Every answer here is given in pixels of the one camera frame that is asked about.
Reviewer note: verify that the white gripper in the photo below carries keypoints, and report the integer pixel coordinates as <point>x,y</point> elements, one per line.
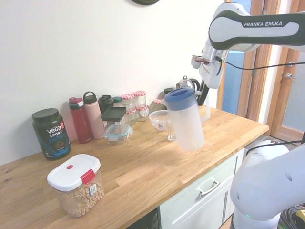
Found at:
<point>213,75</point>

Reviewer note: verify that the translucent pitcher with blue lid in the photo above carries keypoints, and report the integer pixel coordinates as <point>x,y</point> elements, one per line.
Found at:
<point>188,126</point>

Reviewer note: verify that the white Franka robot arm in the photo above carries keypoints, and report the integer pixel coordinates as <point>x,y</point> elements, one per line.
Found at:
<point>262,31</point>

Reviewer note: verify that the red water bottle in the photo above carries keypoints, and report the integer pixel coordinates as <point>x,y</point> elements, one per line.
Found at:
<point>81,124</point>

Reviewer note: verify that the glass electric kettle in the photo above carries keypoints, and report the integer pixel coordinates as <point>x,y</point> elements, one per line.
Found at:
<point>188,83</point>

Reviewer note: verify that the jar with dark green lid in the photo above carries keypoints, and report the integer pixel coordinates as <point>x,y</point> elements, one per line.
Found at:
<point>168,93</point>

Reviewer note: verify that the glass jar with checkered lid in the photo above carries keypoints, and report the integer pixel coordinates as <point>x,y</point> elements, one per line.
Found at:
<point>159,105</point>
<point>142,114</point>
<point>128,102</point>
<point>139,99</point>
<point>131,118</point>

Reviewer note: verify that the clear drinking glass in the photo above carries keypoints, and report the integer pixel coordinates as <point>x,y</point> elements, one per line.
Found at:
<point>171,133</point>

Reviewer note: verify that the white plastic bowl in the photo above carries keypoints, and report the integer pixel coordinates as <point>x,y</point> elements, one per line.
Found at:
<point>158,120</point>

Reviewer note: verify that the glass container with black lid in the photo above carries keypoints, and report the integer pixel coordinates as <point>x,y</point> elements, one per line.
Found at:
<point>114,114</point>

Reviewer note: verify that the wooden door with frosted glass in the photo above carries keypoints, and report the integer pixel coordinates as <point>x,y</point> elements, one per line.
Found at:
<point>294,102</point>

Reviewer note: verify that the black shaker bottle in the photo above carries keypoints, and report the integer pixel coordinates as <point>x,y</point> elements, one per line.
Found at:
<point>106,102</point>

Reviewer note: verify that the pink bottle with black cap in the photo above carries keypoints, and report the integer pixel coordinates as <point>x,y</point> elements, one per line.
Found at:
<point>93,119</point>

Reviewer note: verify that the white drawer cabinet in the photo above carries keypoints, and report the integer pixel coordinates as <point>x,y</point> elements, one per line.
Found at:
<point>190,205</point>

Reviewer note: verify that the dark appliance under counter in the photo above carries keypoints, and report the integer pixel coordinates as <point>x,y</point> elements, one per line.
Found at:
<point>147,220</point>

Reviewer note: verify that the cereal container with white lid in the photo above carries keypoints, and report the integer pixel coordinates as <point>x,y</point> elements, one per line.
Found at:
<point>74,176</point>

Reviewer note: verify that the black Vega protein tub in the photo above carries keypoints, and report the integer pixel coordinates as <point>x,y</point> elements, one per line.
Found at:
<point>53,138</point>

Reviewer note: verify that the yellow power box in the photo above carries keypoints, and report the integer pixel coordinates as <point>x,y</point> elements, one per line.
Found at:
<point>301,218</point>

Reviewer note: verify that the black round wall object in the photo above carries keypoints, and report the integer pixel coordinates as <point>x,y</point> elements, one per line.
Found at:
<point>145,1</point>

